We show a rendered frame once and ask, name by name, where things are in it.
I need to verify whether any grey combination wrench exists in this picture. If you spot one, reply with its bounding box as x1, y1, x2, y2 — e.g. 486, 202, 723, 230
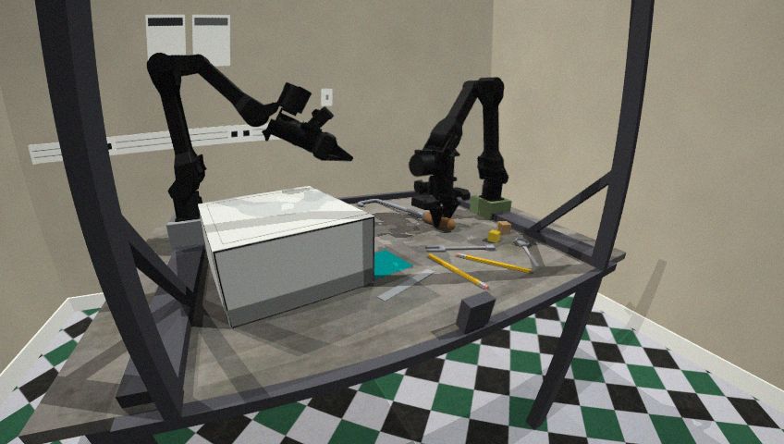
429, 244, 495, 252

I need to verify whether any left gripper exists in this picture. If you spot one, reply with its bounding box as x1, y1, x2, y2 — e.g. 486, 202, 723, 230
288, 121, 353, 161

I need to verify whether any yellow pencil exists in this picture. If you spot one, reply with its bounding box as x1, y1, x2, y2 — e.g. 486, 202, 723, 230
457, 253, 531, 273
428, 254, 488, 290

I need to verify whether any grey spoon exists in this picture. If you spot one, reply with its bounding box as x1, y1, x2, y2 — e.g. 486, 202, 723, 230
515, 238, 540, 267

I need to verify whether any grey flat bar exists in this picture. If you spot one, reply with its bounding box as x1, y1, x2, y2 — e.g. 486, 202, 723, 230
378, 269, 435, 301

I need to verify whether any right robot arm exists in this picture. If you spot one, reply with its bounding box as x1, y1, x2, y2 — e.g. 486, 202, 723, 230
409, 77, 508, 202

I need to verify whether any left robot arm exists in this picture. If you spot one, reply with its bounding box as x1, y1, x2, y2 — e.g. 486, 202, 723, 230
147, 53, 334, 222

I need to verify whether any tan cube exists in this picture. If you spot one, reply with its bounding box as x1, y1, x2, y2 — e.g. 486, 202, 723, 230
496, 221, 511, 235

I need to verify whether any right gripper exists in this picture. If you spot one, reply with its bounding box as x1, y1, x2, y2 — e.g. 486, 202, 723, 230
411, 174, 471, 228

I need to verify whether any white rectangular box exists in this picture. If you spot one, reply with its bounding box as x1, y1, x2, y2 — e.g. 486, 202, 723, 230
198, 186, 374, 327

